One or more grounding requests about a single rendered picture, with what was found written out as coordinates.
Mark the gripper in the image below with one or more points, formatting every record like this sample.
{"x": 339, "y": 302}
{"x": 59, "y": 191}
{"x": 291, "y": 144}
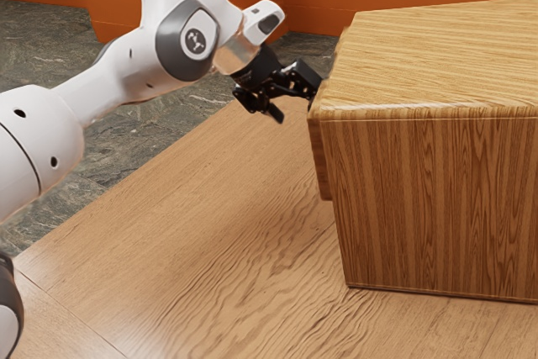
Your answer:
{"x": 261, "y": 65}

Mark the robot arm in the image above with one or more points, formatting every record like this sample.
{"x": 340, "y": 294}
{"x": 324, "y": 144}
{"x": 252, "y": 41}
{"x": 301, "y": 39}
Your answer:
{"x": 126, "y": 60}

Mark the wooden drawer cabinet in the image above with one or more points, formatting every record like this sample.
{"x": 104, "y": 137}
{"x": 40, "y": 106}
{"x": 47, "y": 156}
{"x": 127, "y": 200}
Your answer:
{"x": 424, "y": 157}

